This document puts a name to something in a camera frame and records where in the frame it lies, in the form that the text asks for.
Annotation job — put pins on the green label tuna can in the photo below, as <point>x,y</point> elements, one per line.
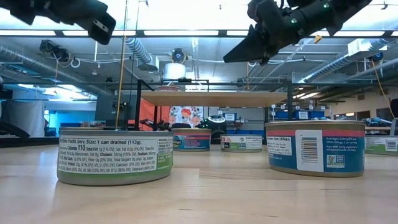
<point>241,143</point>
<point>115,158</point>
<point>381,146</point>

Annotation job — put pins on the wooden shelf black metal legs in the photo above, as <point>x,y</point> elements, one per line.
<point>214,99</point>

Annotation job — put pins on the yellow hanging tag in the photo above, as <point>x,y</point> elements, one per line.
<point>317,39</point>

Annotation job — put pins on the blue storage bin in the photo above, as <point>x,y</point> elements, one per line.
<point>245,132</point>
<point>281,115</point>
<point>317,114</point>

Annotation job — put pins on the white label storage bin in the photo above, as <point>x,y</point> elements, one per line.
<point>302,115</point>
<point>230,117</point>

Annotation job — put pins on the black round ceiling device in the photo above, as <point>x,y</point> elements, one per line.
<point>178,56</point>

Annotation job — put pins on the long ceiling light fixture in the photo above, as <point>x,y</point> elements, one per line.
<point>180,33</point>

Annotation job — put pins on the white cylindrical lamp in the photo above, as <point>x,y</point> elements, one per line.
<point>174,71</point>

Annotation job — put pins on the white ceiling unit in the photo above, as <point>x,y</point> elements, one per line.
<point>367,46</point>

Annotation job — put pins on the floral patterned cloth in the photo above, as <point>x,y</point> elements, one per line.
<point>186,116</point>

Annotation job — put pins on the grey cabinet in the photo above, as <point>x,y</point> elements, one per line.
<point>105,107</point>

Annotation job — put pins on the white cloth cover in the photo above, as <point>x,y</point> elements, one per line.
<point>25,118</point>

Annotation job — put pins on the orange fabric panel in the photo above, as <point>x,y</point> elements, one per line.
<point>147,115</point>

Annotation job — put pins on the blue grey rolled tubes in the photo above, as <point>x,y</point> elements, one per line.
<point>373,122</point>

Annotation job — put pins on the black curved tube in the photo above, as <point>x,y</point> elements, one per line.
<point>12,129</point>

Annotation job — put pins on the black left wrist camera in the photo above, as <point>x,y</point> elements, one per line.
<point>102,29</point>

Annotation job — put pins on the silver ceiling duct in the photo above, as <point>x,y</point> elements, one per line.
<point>335,63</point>

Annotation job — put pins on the grey ceiling duct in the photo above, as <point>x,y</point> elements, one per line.
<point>31,65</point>

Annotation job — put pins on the black aluminium table frame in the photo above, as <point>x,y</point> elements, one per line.
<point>31,142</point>

